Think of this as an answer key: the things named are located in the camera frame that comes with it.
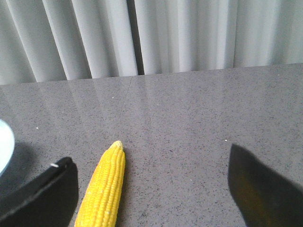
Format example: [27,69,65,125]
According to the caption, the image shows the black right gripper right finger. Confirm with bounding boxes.
[228,144,303,227]

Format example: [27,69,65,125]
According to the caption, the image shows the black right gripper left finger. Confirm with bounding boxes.
[0,157,79,227]

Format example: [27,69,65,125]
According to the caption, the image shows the yellow corn cob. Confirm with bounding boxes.
[74,140,126,227]

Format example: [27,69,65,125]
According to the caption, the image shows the light blue round plate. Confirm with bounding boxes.
[0,119,15,175]

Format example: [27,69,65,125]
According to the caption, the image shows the white pleated curtain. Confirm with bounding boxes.
[0,0,303,85]

